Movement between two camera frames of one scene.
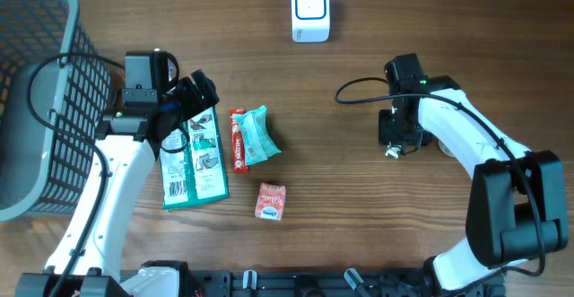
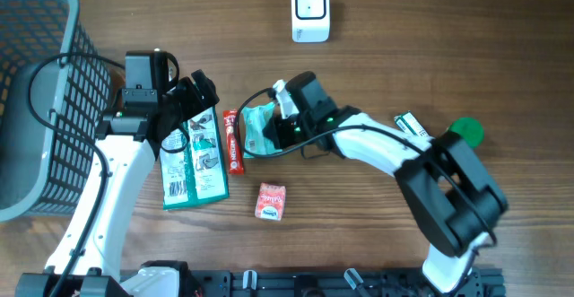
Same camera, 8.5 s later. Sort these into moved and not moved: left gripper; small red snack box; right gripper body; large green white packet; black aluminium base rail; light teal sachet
Moved: right gripper body; light teal sachet
Not moved: left gripper; large green white packet; small red snack box; black aluminium base rail
